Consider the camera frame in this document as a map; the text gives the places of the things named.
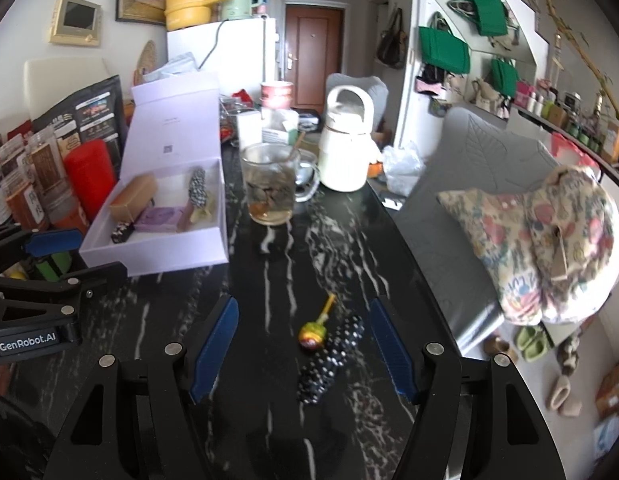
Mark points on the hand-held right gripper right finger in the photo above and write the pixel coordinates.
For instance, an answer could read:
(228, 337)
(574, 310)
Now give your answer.
(392, 355)

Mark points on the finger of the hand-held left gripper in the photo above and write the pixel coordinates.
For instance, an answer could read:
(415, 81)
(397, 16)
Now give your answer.
(99, 275)
(57, 242)

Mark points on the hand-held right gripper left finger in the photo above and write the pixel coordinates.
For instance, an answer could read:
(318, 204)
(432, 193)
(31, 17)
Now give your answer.
(217, 350)

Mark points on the black gum pack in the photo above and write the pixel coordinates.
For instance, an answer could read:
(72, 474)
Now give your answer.
(123, 231)

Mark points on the black polka dot pouch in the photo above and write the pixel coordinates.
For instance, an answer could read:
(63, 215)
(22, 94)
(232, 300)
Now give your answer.
(197, 187)
(332, 360)

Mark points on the purple paper packet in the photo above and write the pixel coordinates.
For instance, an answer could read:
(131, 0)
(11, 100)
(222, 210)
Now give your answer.
(159, 219)

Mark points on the lollipop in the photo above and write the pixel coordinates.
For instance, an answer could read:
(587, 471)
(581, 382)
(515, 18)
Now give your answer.
(312, 334)

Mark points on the tan cardboard box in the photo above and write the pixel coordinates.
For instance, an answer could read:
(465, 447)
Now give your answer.
(134, 197)

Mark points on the pink stick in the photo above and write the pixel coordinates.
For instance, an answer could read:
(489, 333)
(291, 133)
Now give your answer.
(182, 219)

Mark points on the lavender gift box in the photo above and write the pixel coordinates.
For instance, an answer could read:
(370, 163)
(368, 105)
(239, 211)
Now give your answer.
(164, 125)

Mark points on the green labelled jar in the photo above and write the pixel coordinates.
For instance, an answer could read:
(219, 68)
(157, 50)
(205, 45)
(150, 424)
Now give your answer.
(52, 265)

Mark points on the red canister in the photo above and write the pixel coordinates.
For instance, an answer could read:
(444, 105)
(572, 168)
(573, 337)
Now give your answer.
(89, 180)

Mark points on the group of spice jars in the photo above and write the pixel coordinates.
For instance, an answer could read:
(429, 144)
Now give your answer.
(34, 175)

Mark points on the brown shoe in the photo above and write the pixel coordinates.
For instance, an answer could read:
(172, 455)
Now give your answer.
(499, 349)

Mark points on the black snack bag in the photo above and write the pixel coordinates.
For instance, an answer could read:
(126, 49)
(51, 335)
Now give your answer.
(84, 115)

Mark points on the green slippers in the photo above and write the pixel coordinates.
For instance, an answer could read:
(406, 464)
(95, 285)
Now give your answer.
(534, 342)

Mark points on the white chair back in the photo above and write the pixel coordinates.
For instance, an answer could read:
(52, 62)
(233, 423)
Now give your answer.
(59, 80)

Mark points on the glass mug with tea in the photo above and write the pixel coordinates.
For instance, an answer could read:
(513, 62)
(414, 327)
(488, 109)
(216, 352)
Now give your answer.
(267, 190)

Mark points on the floral cushion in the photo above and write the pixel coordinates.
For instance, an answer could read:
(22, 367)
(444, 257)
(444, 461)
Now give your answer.
(529, 250)

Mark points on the beige plush slipper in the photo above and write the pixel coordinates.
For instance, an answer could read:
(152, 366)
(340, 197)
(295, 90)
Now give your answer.
(562, 395)

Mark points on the clear plastic bag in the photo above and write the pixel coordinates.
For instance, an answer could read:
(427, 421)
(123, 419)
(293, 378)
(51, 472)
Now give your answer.
(404, 167)

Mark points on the woven fan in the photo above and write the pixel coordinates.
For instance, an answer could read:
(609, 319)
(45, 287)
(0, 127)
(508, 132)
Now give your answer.
(145, 62)

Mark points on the cream thermos jug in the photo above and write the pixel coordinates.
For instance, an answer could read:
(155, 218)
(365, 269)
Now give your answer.
(344, 155)

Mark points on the white carton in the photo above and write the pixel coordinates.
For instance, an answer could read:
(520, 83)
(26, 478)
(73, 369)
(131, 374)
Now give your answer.
(249, 127)

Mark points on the grey leaf-stitched chair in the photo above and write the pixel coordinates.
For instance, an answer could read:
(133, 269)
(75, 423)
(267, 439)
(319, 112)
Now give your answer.
(464, 150)

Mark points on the green and white box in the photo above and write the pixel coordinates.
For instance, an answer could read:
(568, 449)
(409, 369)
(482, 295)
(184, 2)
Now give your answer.
(279, 127)

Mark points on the stack of pink bowls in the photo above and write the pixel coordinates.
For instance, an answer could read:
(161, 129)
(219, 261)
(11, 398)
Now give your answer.
(277, 95)

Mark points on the white fridge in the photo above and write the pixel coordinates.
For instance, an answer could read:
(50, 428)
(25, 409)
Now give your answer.
(239, 50)

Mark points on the yellow cooking pot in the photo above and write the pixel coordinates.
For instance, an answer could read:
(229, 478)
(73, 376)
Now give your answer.
(187, 10)

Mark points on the pink plastic bag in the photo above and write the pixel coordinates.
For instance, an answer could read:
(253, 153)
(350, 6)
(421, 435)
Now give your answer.
(572, 150)

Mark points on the row of cosmetic bottles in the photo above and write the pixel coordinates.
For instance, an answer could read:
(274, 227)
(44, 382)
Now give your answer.
(569, 120)

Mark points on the green tote bag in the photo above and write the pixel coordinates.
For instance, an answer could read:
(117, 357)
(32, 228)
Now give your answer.
(444, 52)

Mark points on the dark hanging handbag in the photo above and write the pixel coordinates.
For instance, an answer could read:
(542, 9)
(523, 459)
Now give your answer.
(392, 45)

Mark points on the brown door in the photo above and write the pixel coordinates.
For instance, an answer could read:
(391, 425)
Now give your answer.
(314, 50)

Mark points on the wall intercom panel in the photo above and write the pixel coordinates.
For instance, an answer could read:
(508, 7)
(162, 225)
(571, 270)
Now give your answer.
(74, 20)

